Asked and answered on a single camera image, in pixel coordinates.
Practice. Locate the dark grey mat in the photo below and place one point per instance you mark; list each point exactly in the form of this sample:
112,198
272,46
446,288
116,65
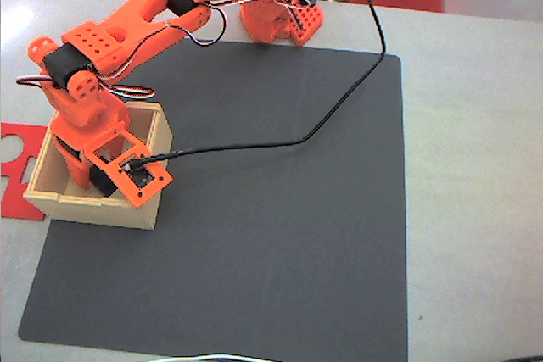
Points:
297,230

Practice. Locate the red flat cut-out sheet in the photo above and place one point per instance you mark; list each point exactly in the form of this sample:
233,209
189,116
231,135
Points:
17,201

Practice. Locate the wooden box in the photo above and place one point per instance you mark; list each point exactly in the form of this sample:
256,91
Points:
144,213

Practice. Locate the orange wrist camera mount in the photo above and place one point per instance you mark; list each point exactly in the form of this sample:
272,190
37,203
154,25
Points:
140,175

